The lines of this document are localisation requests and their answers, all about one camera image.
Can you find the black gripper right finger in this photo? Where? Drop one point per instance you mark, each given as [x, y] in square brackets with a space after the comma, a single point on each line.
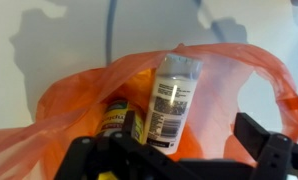
[272, 150]

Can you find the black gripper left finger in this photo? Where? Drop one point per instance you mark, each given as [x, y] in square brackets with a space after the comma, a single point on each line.
[122, 156]

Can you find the white bottle with barcode label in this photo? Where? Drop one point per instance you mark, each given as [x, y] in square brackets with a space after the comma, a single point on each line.
[170, 103]

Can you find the yellow labelled bottle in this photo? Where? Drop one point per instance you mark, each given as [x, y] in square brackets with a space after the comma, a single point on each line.
[117, 116]

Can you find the orange plastic bag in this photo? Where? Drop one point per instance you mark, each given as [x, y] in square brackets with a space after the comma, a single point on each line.
[222, 100]

